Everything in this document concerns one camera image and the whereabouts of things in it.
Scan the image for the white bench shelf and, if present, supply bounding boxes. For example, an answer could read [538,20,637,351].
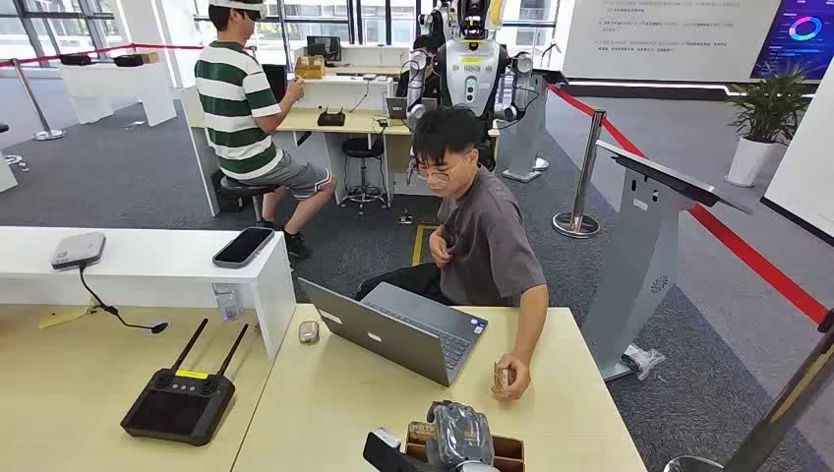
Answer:
[0,225,298,361]

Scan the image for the silver humanoid robot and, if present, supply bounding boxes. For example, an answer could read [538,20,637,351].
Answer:
[404,0,536,172]

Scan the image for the clear plastic holder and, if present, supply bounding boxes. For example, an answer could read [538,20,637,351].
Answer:
[210,282,246,324]

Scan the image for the black wheeled stool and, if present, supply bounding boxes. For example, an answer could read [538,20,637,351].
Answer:
[340,136,390,213]

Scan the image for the black monitor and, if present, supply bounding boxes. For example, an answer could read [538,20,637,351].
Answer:
[306,35,343,64]

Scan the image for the grey kiosk stand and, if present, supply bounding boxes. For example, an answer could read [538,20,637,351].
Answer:
[578,140,751,383]
[500,70,551,184]

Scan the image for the red barrier belt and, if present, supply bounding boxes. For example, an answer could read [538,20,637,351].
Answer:
[546,83,831,325]
[0,41,208,70]

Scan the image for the yellow tape strip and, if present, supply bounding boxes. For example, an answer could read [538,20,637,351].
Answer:
[37,304,100,330]

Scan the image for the black cable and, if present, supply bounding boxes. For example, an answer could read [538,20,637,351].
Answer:
[78,263,170,335]

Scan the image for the black round stool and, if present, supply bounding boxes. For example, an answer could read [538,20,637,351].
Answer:
[219,175,282,224]

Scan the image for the potted plant in white pot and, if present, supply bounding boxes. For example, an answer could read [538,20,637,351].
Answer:
[724,63,813,189]

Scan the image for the person at laptop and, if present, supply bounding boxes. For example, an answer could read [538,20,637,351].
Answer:
[354,106,551,402]

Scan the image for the clear plastic bag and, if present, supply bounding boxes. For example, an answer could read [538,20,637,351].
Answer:
[621,344,667,382]

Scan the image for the black smartphone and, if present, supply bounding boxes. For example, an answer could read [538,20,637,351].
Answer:
[211,226,277,269]

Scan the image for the black remote controller with antennas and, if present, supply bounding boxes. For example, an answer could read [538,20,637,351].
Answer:
[120,318,250,448]

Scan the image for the grey flat box device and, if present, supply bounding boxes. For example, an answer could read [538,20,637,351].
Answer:
[50,232,107,271]

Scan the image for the brown cards in box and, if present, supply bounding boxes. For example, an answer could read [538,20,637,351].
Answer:
[406,421,438,448]

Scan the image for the small cardboard box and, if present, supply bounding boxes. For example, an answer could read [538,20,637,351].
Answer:
[293,55,327,81]

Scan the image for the person's hand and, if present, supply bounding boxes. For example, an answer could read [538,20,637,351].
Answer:
[490,353,533,402]

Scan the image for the grey open laptop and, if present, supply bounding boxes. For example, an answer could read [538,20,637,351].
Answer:
[298,277,489,388]

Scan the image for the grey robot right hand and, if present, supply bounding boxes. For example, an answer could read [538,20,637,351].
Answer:
[426,399,497,468]

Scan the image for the wooden office desk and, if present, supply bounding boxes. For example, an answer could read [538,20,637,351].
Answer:
[180,85,503,218]

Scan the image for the chrome stanchion post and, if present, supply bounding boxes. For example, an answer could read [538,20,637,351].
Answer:
[663,311,834,472]
[9,57,67,142]
[552,108,608,240]

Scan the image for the brown cardboard card box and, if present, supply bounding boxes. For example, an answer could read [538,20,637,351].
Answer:
[403,421,526,472]

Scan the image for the white display table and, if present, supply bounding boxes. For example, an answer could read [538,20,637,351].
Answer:
[59,61,178,128]

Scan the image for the black device with white label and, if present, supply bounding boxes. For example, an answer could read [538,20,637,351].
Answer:
[362,428,428,472]

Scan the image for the person behind humanoid robot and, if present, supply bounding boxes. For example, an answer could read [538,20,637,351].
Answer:
[395,33,446,100]

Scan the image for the dark display screen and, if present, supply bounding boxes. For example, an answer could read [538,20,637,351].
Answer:
[750,0,834,82]

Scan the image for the person on stool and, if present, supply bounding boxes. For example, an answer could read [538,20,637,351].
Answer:
[194,0,338,261]

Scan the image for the white text board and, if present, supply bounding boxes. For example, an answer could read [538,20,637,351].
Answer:
[563,0,783,84]

